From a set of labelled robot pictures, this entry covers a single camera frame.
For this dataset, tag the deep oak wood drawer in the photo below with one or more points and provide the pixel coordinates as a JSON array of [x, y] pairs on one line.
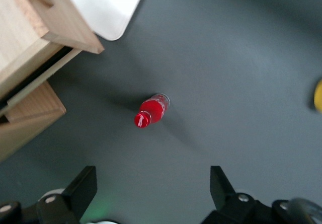
[[37, 100]]

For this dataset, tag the oak wood drawer cabinet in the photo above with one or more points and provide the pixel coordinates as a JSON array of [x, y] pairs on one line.
[[20, 138]]

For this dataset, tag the yellow lemon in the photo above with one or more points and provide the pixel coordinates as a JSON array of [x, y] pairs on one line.
[[319, 95]]

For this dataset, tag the shallow oak wood drawer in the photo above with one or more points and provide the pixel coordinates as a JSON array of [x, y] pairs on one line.
[[63, 15]]

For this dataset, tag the beige rectangular tray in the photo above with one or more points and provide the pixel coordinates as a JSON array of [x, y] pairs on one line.
[[105, 5]]

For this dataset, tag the red soda bottle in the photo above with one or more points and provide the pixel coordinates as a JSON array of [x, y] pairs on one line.
[[152, 109]]

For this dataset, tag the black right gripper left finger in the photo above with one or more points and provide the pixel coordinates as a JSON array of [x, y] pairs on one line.
[[73, 201]]

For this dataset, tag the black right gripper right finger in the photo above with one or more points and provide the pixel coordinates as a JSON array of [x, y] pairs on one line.
[[226, 204]]

